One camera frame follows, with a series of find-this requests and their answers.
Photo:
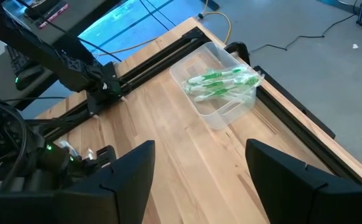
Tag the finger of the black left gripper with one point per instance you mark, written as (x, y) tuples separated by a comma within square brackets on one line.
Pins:
[(106, 155)]

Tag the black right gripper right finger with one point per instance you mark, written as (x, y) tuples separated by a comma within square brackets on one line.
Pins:
[(308, 205)]

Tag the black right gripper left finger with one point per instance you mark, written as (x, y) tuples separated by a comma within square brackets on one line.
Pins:
[(75, 205)]

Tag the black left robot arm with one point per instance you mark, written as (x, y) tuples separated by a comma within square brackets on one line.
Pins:
[(44, 56)]

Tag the blue toothbrush in clear wrapper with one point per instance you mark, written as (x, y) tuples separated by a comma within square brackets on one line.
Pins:
[(67, 146)]

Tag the clear plastic bin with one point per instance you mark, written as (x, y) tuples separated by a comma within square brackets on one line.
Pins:
[(218, 115)]

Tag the large dark grey panel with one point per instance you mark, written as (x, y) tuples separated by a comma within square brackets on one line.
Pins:
[(81, 12)]

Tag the white paper scrap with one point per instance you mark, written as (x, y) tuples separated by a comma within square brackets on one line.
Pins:
[(355, 46)]

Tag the black clamp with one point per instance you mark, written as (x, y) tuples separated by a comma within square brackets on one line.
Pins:
[(238, 49)]

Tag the black flat floor bar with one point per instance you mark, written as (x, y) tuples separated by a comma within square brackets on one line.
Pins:
[(210, 3)]

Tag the black aluminium table frame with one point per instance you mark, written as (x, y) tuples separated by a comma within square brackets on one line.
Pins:
[(156, 62)]

